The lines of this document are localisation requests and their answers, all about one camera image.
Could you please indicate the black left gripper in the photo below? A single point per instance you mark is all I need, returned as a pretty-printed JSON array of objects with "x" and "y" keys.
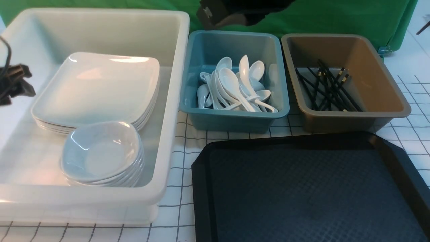
[{"x": 11, "y": 87}]

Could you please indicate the large white square plate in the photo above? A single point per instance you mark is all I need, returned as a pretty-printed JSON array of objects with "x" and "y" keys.
[{"x": 91, "y": 88}]

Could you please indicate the white bowl tray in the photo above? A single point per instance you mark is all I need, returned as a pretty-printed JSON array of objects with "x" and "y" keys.
[{"x": 112, "y": 130}]

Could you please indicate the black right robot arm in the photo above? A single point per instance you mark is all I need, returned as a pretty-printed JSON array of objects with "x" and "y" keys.
[{"x": 423, "y": 28}]

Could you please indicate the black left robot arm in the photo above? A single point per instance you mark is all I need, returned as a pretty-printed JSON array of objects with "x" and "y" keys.
[{"x": 212, "y": 14}]

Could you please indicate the stack of white plates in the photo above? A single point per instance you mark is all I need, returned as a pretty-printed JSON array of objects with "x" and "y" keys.
[{"x": 138, "y": 125}]

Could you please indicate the large white plastic bin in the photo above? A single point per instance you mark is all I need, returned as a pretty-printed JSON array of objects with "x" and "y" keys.
[{"x": 33, "y": 189}]

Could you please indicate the stack of white bowls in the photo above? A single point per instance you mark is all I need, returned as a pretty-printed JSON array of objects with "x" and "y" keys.
[{"x": 107, "y": 163}]

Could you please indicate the pile of white spoons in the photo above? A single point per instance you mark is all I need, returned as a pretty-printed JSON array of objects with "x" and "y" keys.
[{"x": 225, "y": 90}]

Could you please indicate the white grid tablecloth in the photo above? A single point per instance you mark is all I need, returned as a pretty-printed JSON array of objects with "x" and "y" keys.
[{"x": 175, "y": 221}]

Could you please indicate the teal plastic bin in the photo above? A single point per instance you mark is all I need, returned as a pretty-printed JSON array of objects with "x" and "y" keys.
[{"x": 205, "y": 49}]

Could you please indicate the pile of black chopsticks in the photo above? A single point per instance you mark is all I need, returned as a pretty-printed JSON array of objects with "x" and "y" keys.
[{"x": 325, "y": 88}]

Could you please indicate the brown plastic bin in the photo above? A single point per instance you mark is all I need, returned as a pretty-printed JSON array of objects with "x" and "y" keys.
[{"x": 372, "y": 84}]

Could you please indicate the black serving tray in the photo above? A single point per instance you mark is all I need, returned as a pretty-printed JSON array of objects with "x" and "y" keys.
[{"x": 341, "y": 187}]

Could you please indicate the metal binder clip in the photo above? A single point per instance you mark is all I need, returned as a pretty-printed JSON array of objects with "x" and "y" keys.
[{"x": 384, "y": 51}]

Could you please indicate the green cloth backdrop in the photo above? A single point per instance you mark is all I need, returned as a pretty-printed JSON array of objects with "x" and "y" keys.
[{"x": 383, "y": 22}]

